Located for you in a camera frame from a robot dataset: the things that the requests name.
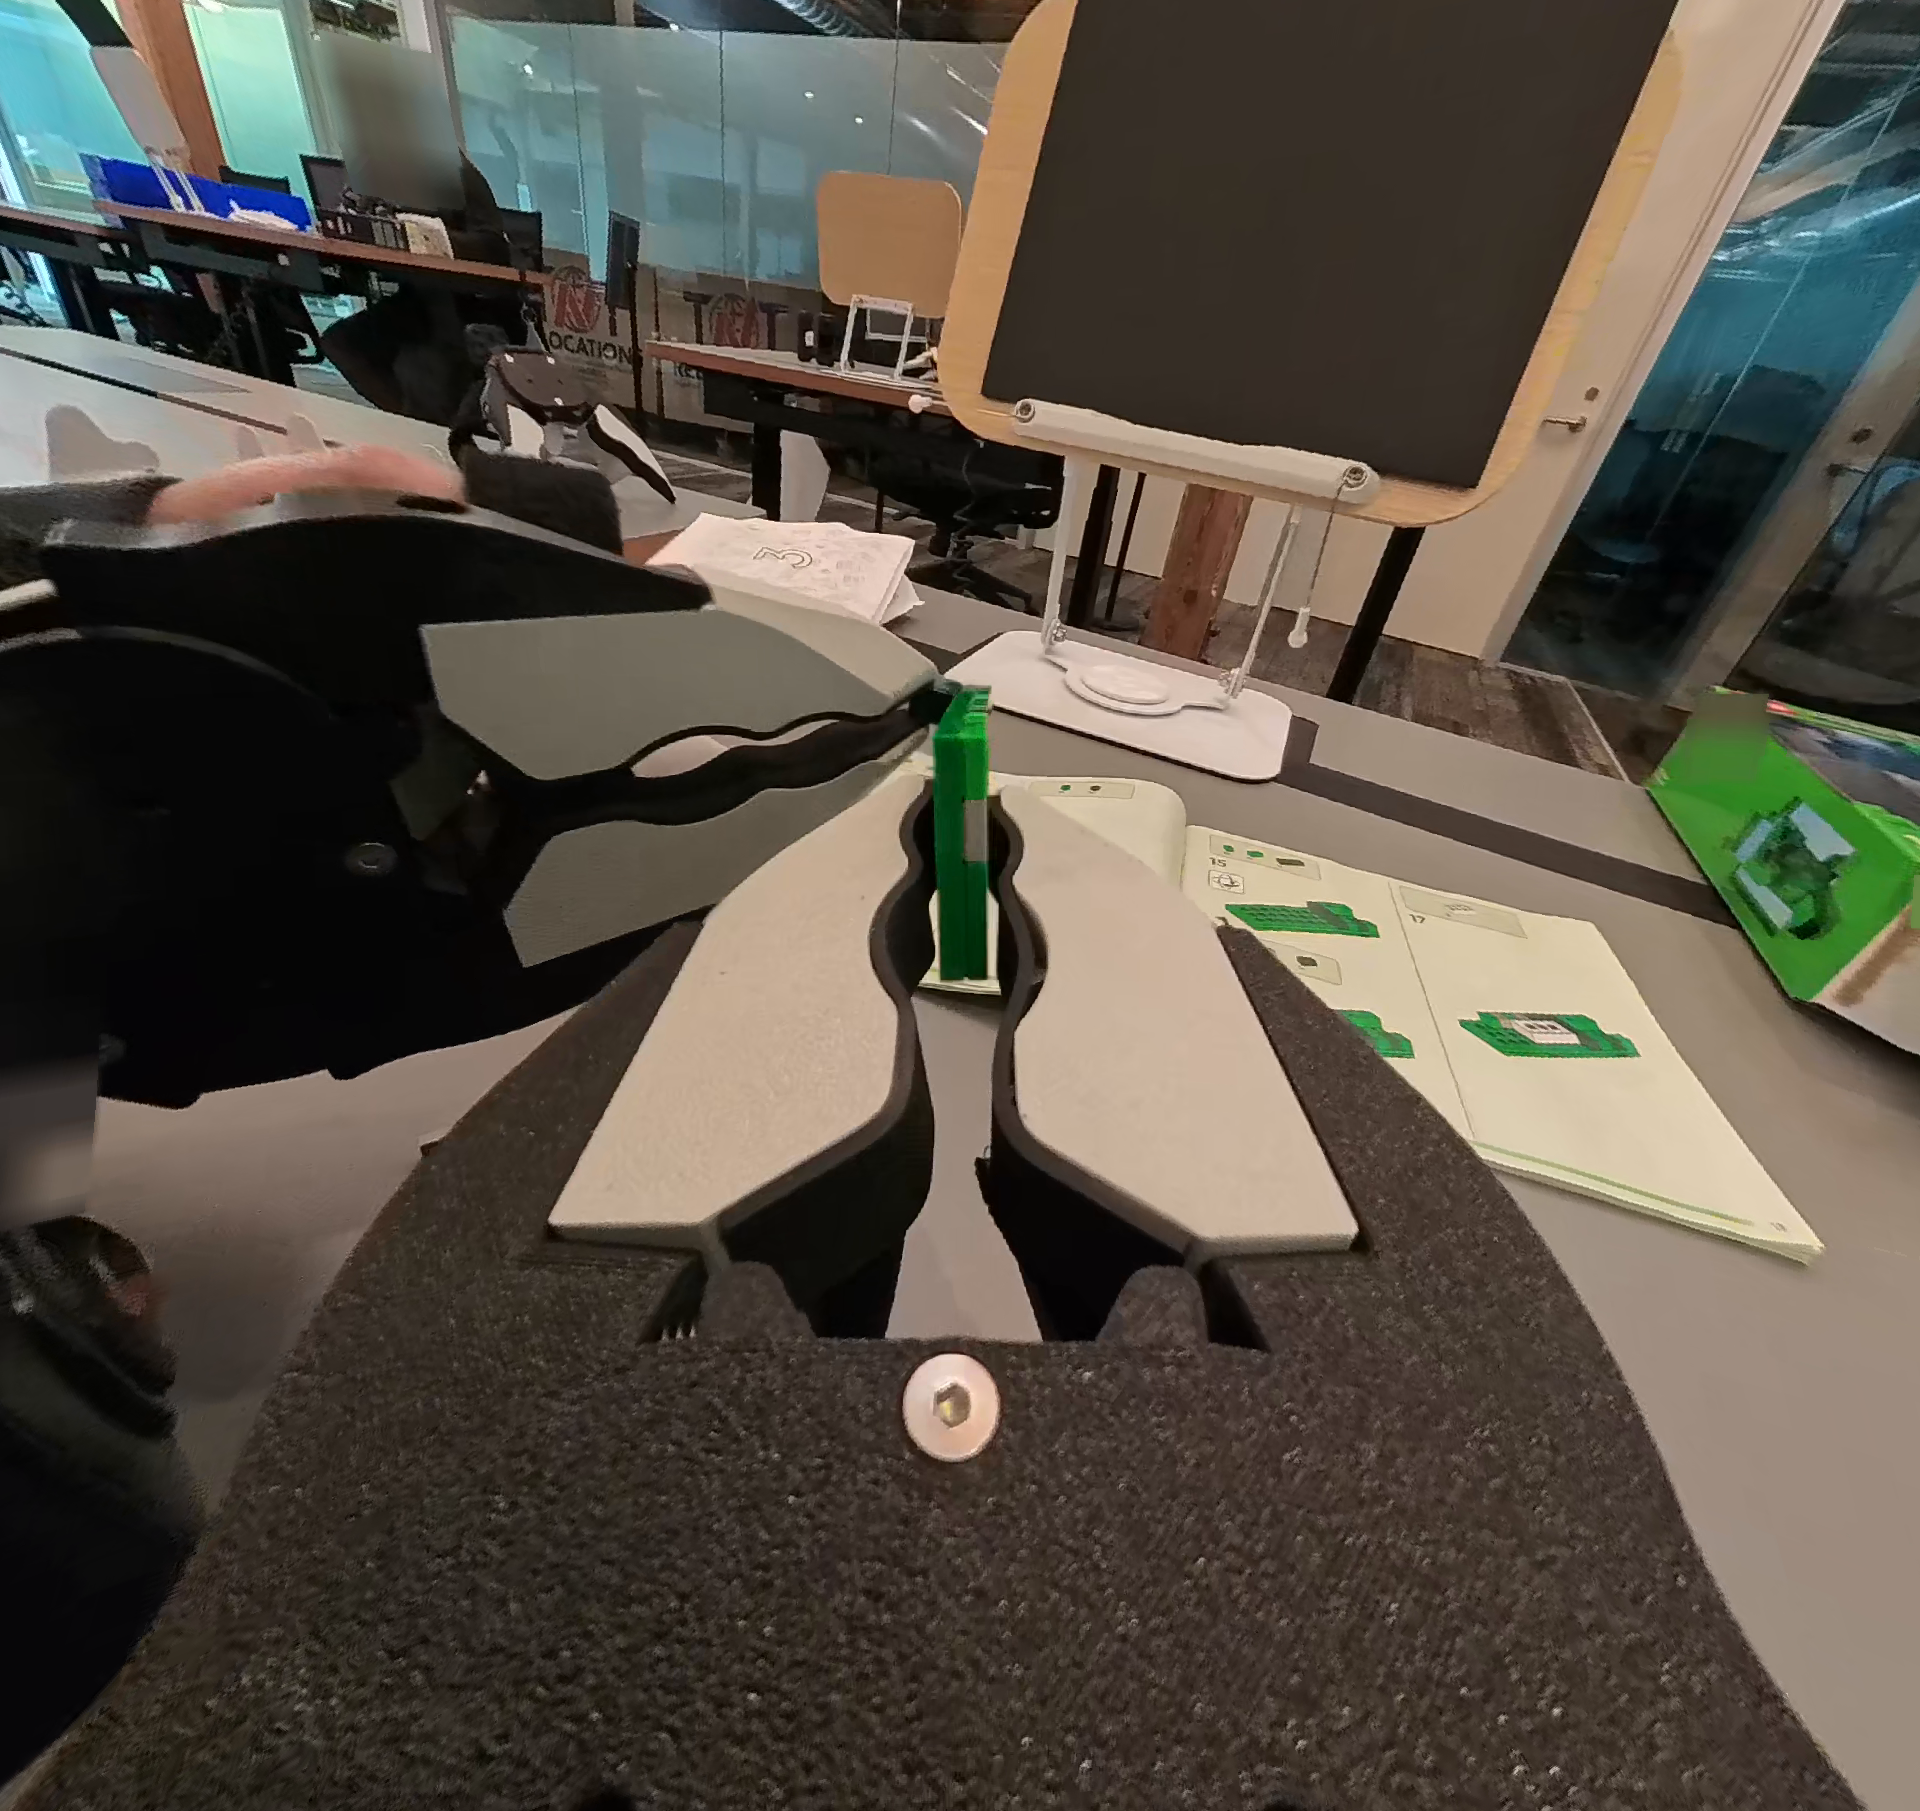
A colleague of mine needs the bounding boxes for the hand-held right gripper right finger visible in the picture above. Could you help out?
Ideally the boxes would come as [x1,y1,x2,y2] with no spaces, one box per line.
[976,786,1359,1260]

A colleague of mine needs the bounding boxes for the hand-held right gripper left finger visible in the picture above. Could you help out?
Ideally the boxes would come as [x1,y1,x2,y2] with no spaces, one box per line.
[546,774,939,1256]

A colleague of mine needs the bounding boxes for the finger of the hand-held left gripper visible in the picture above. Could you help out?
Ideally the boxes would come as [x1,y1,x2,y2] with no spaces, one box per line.
[500,751,905,972]
[418,604,950,796]

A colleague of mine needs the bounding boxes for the green brick plate assembly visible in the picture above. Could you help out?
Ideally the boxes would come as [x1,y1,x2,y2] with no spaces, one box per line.
[928,685,1002,985]

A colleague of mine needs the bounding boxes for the person's left forearm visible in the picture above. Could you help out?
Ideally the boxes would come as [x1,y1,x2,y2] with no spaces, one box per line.
[0,474,183,570]

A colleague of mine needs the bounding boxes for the brown-topped desk with black legs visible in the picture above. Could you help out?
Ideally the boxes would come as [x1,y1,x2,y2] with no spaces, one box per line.
[644,339,1057,531]

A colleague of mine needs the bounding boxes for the brown-edged neighbour desk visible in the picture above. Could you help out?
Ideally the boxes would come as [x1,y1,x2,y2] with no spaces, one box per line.
[0,326,765,524]

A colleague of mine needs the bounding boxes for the long brown desk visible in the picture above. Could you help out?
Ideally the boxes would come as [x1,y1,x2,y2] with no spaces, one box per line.
[0,200,549,388]

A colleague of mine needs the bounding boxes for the grey desk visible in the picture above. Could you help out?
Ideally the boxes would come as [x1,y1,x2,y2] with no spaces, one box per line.
[0,519,1920,1811]

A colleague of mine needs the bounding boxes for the person's left hand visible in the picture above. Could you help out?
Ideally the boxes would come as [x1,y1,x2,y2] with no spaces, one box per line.
[154,444,470,524]

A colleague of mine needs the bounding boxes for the crumpled white paper bag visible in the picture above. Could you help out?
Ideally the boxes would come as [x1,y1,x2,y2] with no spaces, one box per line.
[646,513,923,628]

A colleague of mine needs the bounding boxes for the idle black white gripper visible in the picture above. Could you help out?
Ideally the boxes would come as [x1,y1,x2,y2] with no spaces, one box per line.
[450,348,677,507]

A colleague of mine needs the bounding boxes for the black office chair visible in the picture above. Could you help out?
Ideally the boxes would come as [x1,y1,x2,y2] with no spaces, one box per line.
[868,417,1070,612]
[318,285,520,429]

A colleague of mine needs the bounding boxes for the open building instruction booklet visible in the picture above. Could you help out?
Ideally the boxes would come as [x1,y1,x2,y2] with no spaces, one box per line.
[915,774,1826,1265]

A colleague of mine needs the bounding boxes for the tan-backed board on white stand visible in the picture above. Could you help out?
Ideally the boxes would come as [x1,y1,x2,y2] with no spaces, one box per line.
[817,171,965,379]

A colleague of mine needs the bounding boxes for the blue plastic crate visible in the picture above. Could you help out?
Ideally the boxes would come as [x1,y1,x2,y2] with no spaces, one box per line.
[78,153,318,234]

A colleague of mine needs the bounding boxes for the green toy set box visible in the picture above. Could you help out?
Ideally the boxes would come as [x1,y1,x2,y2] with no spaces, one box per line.
[1645,689,1920,1058]

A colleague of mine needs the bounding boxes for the person's dark knit clothing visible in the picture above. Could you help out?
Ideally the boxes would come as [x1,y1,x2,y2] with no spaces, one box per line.
[0,1214,206,1758]

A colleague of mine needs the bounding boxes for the orange wooden pillar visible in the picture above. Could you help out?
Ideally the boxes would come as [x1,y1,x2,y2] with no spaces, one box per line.
[83,0,229,178]

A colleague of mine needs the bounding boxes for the black board on white stand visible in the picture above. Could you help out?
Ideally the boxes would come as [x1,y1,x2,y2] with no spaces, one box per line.
[936,0,1725,780]

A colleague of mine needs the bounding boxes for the wooden post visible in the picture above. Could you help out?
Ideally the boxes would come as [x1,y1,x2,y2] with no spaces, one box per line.
[1145,483,1254,657]

